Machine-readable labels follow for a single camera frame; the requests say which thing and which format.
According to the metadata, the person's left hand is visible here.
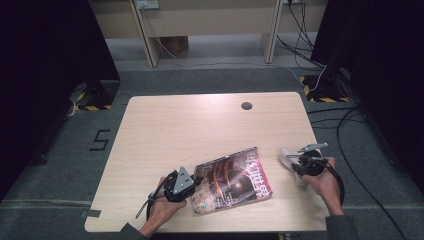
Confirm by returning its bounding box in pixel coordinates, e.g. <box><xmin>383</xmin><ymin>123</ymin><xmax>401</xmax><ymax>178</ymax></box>
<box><xmin>139</xmin><ymin>176</ymin><xmax>188</xmax><ymax>238</ymax></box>

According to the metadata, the glossy magazine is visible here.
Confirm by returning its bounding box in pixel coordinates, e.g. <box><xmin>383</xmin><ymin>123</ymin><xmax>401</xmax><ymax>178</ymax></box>
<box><xmin>191</xmin><ymin>146</ymin><xmax>274</xmax><ymax>216</ymax></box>

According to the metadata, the hazard-taped black stand base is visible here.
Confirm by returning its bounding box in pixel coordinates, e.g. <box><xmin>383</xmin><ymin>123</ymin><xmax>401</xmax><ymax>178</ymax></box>
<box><xmin>299</xmin><ymin>74</ymin><xmax>351</xmax><ymax>104</ymax></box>
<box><xmin>68</xmin><ymin>79</ymin><xmax>121</xmax><ymax>112</ymax></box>

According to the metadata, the brown cardboard box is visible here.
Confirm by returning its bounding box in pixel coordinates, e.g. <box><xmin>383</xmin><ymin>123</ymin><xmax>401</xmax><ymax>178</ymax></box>
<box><xmin>159</xmin><ymin>35</ymin><xmax>189</xmax><ymax>56</ymax></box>

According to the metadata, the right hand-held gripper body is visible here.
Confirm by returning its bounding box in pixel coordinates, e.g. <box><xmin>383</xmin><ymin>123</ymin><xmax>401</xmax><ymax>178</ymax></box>
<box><xmin>293</xmin><ymin>143</ymin><xmax>329</xmax><ymax>177</ymax></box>

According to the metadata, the right hand-held gripper cable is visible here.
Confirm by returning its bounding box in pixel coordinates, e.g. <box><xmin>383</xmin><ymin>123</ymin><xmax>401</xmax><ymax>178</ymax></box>
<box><xmin>319</xmin><ymin>162</ymin><xmax>346</xmax><ymax>206</ymax></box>

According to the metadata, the short black floor cable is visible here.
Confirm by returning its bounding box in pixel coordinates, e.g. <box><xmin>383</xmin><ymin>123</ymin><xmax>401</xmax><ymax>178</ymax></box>
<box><xmin>306</xmin><ymin>105</ymin><xmax>368</xmax><ymax>130</ymax></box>

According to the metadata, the black curtain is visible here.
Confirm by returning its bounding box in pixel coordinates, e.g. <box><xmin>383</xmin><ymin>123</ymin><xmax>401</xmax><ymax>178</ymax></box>
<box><xmin>311</xmin><ymin>0</ymin><xmax>424</xmax><ymax>184</ymax></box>
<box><xmin>0</xmin><ymin>0</ymin><xmax>120</xmax><ymax>201</ymax></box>

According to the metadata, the black cable bundle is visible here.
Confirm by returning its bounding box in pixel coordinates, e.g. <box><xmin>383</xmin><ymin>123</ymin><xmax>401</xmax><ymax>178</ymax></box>
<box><xmin>275</xmin><ymin>0</ymin><xmax>327</xmax><ymax>69</ymax></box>

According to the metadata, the white cloth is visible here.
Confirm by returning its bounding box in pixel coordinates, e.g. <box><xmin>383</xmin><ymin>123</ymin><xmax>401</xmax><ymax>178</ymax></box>
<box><xmin>279</xmin><ymin>147</ymin><xmax>309</xmax><ymax>188</ymax></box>

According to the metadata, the left hand-held gripper cable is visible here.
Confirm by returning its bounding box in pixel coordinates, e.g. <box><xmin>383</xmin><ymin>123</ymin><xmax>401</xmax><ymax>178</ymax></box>
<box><xmin>134</xmin><ymin>170</ymin><xmax>175</xmax><ymax>222</ymax></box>

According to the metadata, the white floor cable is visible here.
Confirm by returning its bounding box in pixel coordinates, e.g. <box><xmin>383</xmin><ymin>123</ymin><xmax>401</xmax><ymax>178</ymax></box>
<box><xmin>141</xmin><ymin>6</ymin><xmax>328</xmax><ymax>91</ymax></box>

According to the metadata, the white power socket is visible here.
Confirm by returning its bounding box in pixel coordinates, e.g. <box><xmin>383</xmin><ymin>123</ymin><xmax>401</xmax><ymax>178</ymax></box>
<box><xmin>135</xmin><ymin>0</ymin><xmax>160</xmax><ymax>10</ymax></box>

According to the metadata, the hand-held gripper cable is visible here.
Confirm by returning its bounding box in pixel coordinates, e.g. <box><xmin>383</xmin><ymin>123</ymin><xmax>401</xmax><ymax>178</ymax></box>
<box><xmin>134</xmin><ymin>170</ymin><xmax>175</xmax><ymax>222</ymax></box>
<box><xmin>319</xmin><ymin>162</ymin><xmax>346</xmax><ymax>206</ymax></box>

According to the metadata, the long black floor cable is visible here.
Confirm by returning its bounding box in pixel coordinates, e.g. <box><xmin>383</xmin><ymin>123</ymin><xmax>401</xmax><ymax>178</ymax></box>
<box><xmin>335</xmin><ymin>105</ymin><xmax>409</xmax><ymax>240</ymax></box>

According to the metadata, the person's right hand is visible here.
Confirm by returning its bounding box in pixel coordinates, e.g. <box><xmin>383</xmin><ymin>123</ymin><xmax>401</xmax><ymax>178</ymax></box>
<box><xmin>302</xmin><ymin>157</ymin><xmax>345</xmax><ymax>217</ymax></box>

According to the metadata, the grey tape strip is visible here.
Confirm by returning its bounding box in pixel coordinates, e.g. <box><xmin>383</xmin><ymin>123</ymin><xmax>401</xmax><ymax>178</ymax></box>
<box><xmin>80</xmin><ymin>209</ymin><xmax>102</xmax><ymax>219</ymax></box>

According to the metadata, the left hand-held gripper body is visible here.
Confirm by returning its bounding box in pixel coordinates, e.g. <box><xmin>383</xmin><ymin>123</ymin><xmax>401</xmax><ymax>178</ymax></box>
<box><xmin>162</xmin><ymin>165</ymin><xmax>201</xmax><ymax>203</ymax></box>

